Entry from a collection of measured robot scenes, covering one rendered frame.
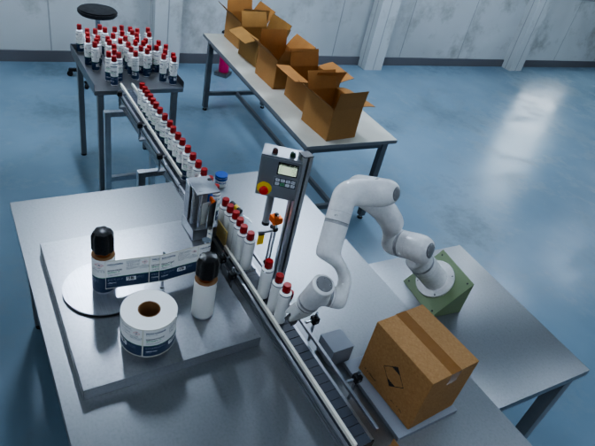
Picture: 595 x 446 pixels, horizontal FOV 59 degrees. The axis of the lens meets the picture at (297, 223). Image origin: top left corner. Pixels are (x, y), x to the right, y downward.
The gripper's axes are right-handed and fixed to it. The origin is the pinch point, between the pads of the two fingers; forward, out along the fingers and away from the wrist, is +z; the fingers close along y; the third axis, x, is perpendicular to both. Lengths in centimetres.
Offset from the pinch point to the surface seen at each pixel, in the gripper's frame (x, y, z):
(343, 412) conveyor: 39.2, -1.0, -5.0
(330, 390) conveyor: 30.1, -2.0, -1.3
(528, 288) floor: 1, -259, 103
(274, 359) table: 10.0, 8.3, 11.1
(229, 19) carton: -333, -133, 122
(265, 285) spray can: -19.8, 1.4, 7.4
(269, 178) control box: -51, -3, -24
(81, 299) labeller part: -39, 69, 22
